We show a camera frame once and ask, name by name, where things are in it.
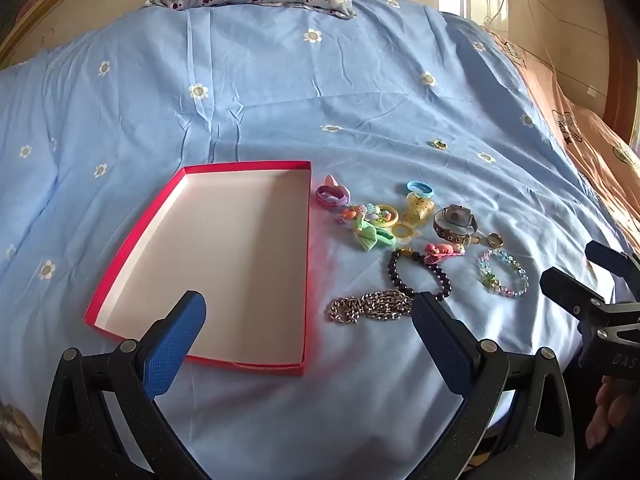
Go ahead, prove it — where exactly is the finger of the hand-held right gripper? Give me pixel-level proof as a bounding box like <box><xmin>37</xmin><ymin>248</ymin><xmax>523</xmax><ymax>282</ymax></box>
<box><xmin>585</xmin><ymin>240</ymin><xmax>640</xmax><ymax>306</ymax></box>
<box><xmin>540</xmin><ymin>266</ymin><xmax>609</xmax><ymax>323</ymax></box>

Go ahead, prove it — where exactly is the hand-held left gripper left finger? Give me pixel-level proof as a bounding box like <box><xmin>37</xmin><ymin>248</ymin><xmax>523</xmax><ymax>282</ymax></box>
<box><xmin>41</xmin><ymin>290</ymin><xmax>211</xmax><ymax>480</ymax></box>

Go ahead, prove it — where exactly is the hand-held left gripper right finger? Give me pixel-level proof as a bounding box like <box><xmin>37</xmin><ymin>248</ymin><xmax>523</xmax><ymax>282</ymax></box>
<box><xmin>400</xmin><ymin>290</ymin><xmax>586</xmax><ymax>480</ymax></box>

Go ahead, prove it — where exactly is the pastel crystal bead bracelet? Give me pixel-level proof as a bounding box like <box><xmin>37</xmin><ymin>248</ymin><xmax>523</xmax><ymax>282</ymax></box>
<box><xmin>478</xmin><ymin>249</ymin><xmax>529</xmax><ymax>299</ymax></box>

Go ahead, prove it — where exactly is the black bead bracelet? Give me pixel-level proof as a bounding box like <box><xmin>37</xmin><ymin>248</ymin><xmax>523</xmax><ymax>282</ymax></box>
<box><xmin>388</xmin><ymin>247</ymin><xmax>452</xmax><ymax>304</ymax></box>

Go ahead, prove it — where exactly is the pink hair clip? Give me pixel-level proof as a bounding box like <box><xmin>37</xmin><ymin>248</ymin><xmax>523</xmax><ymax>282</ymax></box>
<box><xmin>421</xmin><ymin>241</ymin><xmax>467</xmax><ymax>264</ymax></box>

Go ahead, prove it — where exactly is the red cardboard box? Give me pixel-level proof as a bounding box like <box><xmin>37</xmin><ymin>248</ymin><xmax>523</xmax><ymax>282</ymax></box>
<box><xmin>84</xmin><ymin>160</ymin><xmax>313</xmax><ymax>377</ymax></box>

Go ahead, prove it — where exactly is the green bow hair tie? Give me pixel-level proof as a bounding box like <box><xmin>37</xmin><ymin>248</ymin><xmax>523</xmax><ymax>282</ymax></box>
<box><xmin>352</xmin><ymin>224</ymin><xmax>397</xmax><ymax>252</ymax></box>

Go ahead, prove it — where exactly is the square wristwatch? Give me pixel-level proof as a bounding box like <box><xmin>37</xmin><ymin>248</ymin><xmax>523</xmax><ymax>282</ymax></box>
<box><xmin>432</xmin><ymin>203</ymin><xmax>483</xmax><ymax>247</ymax></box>

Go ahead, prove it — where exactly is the yellow hair claw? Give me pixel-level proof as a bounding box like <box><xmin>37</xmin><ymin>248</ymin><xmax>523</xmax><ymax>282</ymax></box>
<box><xmin>404</xmin><ymin>194</ymin><xmax>434</xmax><ymax>224</ymax></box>

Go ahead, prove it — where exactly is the purple hair tie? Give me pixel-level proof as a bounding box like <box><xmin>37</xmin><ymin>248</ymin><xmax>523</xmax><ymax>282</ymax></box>
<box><xmin>315</xmin><ymin>175</ymin><xmax>349</xmax><ymax>209</ymax></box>

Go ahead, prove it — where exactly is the person's right hand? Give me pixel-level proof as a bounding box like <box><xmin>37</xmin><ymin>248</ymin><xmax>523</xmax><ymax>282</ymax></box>
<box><xmin>586</xmin><ymin>377</ymin><xmax>640</xmax><ymax>451</ymax></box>

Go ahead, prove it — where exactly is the orange printed blanket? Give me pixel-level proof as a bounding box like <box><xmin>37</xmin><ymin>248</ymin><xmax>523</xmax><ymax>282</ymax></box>
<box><xmin>487</xmin><ymin>27</ymin><xmax>640</xmax><ymax>257</ymax></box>

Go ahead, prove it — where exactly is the blue flowered bedsheet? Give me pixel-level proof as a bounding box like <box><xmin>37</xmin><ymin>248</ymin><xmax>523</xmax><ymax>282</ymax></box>
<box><xmin>0</xmin><ymin>0</ymin><xmax>632</xmax><ymax>480</ymax></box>

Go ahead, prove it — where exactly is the wooden headboard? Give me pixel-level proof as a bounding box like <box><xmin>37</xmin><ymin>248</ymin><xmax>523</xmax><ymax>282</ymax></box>
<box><xmin>0</xmin><ymin>0</ymin><xmax>172</xmax><ymax>70</ymax></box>

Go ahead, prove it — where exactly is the silver chain necklace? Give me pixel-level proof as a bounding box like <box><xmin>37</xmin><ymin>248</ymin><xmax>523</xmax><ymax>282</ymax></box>
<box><xmin>327</xmin><ymin>290</ymin><xmax>417</xmax><ymax>324</ymax></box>

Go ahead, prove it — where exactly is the colourful beaded hair tie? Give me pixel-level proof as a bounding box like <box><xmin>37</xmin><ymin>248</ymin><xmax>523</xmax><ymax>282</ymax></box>
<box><xmin>334</xmin><ymin>202</ymin><xmax>401</xmax><ymax>227</ymax></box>

